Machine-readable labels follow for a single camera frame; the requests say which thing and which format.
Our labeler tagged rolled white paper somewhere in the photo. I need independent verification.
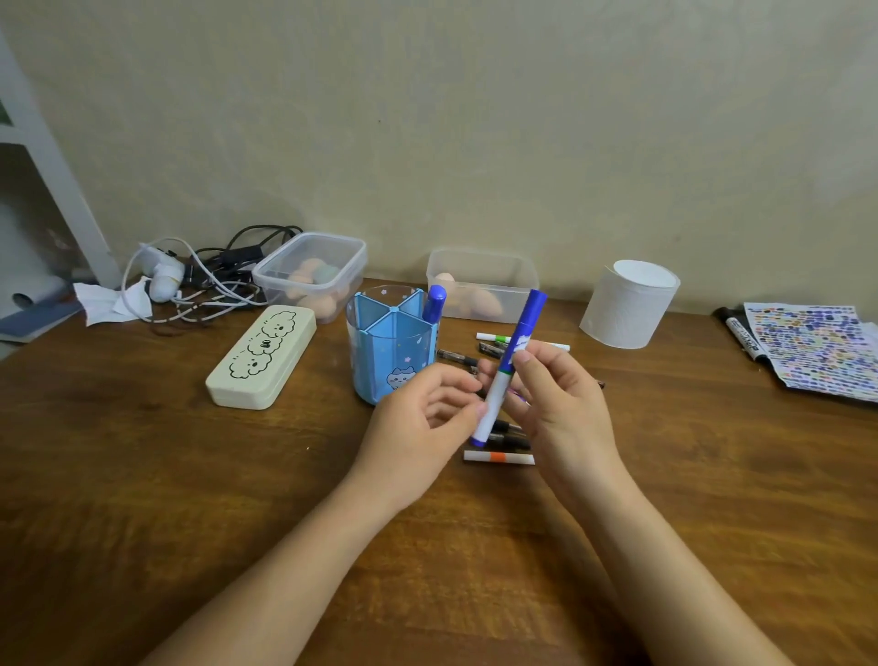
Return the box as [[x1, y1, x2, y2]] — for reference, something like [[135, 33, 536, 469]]
[[11, 274, 74, 310]]

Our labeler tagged person's left hand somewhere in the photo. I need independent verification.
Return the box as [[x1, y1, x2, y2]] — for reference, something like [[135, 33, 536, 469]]
[[348, 364, 490, 515]]

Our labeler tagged person's left forearm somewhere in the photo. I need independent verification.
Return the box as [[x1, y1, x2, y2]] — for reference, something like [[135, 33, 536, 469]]
[[139, 473, 407, 666]]

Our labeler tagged person's right forearm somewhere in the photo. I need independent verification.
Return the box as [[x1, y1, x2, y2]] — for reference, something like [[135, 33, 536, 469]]
[[549, 470, 798, 666]]

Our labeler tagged colourful sticker sheet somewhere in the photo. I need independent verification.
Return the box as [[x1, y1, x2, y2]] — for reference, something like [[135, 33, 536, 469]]
[[744, 302, 878, 403]]

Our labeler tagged crumpled white tissue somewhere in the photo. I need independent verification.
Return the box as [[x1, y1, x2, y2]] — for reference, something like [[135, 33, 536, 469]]
[[73, 277, 154, 328]]

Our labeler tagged blue notebook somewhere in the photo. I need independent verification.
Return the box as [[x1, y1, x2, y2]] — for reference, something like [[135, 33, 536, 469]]
[[0, 300, 85, 344]]

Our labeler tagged black permanent marker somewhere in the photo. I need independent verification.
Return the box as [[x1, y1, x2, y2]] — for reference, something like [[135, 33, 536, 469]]
[[712, 306, 773, 366]]

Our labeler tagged clear plastic lidded container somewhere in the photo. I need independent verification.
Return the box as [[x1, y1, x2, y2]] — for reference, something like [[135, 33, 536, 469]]
[[252, 232, 368, 325]]

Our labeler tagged orange makeup sponge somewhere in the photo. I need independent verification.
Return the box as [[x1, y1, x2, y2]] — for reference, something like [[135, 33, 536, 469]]
[[434, 272, 503, 321], [300, 294, 349, 325], [286, 258, 323, 300]]

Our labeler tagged white handheld device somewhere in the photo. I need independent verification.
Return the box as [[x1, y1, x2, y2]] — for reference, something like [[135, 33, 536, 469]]
[[137, 243, 187, 304]]

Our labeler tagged blue divided pen holder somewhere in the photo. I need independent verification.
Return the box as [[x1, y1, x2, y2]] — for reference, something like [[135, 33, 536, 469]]
[[345, 285, 440, 406]]

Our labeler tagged clear plastic open container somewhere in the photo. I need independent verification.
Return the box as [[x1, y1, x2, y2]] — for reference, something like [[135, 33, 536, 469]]
[[426, 248, 541, 325]]

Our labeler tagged orange and white marker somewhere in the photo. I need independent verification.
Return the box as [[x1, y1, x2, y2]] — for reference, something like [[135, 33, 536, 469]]
[[464, 449, 536, 467]]

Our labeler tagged cream cloud-print pencil case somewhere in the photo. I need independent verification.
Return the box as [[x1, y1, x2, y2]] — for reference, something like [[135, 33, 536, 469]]
[[205, 305, 318, 411]]

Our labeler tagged white toilet paper roll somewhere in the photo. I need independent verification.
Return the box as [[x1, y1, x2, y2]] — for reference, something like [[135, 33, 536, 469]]
[[579, 259, 681, 350]]

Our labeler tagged white cable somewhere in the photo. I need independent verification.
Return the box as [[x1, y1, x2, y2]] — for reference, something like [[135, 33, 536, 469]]
[[121, 236, 270, 324]]

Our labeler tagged green and white marker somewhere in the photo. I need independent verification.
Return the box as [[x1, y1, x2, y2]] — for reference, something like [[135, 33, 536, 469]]
[[476, 332, 572, 354]]

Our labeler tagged person's right hand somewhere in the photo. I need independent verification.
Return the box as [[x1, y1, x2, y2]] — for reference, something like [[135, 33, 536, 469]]
[[476, 340, 631, 514]]

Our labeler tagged black cable with adapter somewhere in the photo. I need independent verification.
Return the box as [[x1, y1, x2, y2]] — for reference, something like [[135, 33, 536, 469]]
[[184, 224, 305, 290]]

